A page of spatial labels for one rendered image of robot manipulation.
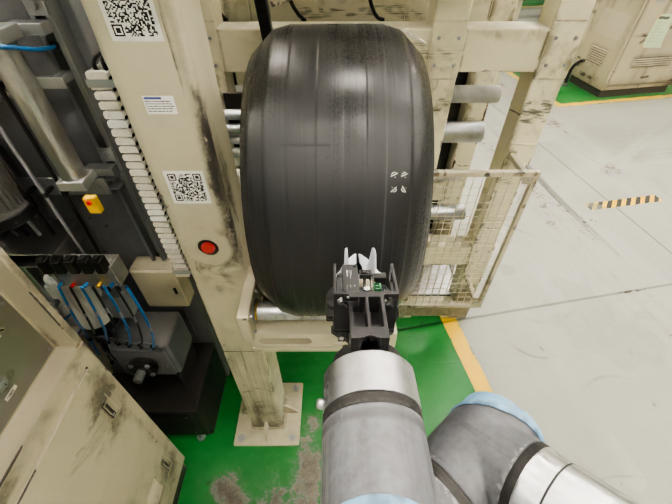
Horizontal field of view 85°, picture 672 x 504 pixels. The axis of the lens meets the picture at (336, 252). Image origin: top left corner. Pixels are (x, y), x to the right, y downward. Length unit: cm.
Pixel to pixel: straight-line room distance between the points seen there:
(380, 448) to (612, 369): 201
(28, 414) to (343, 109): 82
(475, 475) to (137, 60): 69
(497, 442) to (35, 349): 88
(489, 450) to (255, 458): 137
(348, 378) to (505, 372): 169
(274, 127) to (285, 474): 140
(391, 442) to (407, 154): 37
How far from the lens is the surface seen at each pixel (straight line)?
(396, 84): 58
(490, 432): 45
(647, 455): 211
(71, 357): 102
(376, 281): 43
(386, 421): 32
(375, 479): 30
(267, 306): 90
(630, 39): 520
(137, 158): 79
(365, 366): 34
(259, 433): 174
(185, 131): 71
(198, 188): 77
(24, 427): 97
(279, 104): 56
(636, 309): 261
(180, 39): 65
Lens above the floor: 162
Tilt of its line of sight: 44 degrees down
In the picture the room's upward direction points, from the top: straight up
